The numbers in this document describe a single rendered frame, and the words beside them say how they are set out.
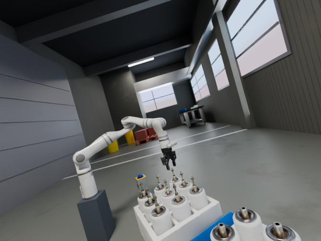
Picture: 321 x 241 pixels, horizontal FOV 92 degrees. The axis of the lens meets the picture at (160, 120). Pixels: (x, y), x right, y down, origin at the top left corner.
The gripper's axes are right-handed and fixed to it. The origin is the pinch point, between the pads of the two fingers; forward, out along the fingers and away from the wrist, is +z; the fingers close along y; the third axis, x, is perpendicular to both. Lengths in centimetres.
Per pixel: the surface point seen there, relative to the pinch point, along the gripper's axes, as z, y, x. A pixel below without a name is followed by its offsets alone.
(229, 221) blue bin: 27.0, 5.6, 34.9
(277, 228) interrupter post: 8, 27, 61
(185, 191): 12.3, 8.6, 13.4
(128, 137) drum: 7, -300, -484
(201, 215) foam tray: 18.2, 16.9, 26.9
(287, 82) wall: -34, -195, 63
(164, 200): 11.6, 20.2, 6.7
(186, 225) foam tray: 18.3, 25.5, 23.3
